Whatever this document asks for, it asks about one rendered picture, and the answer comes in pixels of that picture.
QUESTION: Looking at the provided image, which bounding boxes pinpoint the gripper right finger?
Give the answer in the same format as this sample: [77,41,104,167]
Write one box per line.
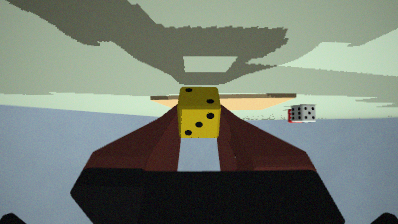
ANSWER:
[217,105,317,172]

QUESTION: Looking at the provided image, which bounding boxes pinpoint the tan mat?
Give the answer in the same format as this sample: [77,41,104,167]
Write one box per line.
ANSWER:
[150,93,297,110]

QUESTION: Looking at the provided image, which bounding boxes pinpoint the yellow die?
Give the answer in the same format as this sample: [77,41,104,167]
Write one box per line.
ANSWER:
[177,87,221,138]

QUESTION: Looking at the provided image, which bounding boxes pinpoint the white die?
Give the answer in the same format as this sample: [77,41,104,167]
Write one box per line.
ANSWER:
[291,104,316,122]

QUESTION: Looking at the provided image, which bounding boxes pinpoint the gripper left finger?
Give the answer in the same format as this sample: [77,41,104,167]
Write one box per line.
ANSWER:
[82,104,181,171]

